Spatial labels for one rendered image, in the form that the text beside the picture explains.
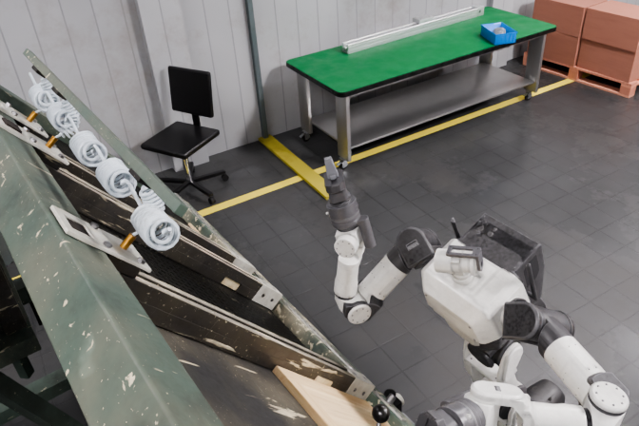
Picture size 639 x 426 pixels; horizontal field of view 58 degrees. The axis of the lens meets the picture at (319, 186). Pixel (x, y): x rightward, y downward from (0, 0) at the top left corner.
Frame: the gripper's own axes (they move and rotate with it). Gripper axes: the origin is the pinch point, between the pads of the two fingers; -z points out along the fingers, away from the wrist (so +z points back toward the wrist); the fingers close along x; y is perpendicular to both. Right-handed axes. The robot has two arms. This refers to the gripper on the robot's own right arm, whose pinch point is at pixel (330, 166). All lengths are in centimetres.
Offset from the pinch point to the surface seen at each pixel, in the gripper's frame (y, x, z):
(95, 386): 31, 93, -15
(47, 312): 42, 78, -19
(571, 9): -245, -431, 69
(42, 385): 170, -76, 98
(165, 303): 37, 52, 0
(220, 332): 32, 43, 15
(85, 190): 64, 8, -15
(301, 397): 20, 43, 39
